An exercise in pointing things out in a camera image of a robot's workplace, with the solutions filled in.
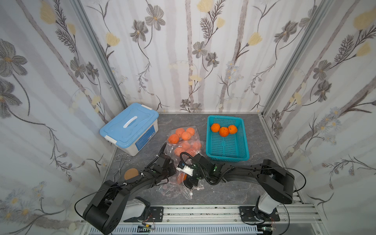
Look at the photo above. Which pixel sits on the clear zip-top bag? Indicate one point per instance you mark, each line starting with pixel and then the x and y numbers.
pixel 172 189
pixel 183 139

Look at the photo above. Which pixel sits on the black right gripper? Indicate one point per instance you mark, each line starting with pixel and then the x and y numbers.
pixel 189 178

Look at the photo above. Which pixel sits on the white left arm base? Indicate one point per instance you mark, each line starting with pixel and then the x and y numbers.
pixel 140 210

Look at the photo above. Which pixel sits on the clear zip-top bag front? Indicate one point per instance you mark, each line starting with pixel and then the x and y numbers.
pixel 172 189

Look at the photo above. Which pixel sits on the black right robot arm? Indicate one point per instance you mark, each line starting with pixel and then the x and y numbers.
pixel 277 181

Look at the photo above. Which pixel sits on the teal plastic basket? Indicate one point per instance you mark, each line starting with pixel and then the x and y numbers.
pixel 234 147

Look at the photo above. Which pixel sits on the blue lid storage box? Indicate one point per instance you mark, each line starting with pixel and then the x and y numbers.
pixel 131 129

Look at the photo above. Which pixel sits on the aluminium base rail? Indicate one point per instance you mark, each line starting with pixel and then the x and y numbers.
pixel 293 219

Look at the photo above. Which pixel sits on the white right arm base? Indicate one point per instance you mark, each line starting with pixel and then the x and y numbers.
pixel 264 211

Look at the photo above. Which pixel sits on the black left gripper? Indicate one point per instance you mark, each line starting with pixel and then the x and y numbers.
pixel 164 161

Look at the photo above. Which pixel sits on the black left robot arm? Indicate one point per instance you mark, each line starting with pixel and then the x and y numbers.
pixel 107 206

